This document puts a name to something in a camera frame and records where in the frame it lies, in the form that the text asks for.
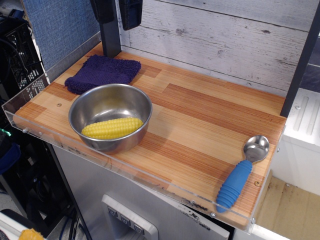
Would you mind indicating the blue handled metal spoon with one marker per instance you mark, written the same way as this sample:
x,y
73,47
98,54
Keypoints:
x,y
255,149

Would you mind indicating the blue fabric panel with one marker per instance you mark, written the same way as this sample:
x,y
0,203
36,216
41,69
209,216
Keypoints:
x,y
60,26

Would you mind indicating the yellow toy corn cob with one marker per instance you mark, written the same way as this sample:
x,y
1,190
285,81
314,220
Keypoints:
x,y
112,129

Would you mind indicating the stainless toy fridge cabinet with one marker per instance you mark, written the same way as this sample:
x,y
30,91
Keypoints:
x,y
89,182

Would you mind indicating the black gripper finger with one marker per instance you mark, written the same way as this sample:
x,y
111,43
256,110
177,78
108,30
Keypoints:
x,y
103,10
131,13

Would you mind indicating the clear acrylic table guard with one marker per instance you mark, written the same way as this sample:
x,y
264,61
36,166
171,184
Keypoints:
x,y
195,137

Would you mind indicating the dark purple cloth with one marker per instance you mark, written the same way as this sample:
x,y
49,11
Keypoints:
x,y
101,70

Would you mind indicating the black vertical post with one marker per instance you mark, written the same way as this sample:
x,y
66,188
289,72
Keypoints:
x,y
110,36
302,63

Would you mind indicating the black vertical post left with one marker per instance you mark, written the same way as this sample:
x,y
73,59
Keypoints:
x,y
110,36

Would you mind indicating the white ribbed appliance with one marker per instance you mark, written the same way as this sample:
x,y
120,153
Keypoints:
x,y
297,157

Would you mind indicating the black perforated crate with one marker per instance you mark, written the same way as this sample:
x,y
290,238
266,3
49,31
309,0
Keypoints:
x,y
19,61

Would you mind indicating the black vertical post right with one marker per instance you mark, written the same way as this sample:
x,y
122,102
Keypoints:
x,y
302,63

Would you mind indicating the yellow object bottom left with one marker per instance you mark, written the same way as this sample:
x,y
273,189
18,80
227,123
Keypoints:
x,y
30,234

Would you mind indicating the stainless steel bowl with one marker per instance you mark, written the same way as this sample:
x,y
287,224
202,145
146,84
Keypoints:
x,y
110,102

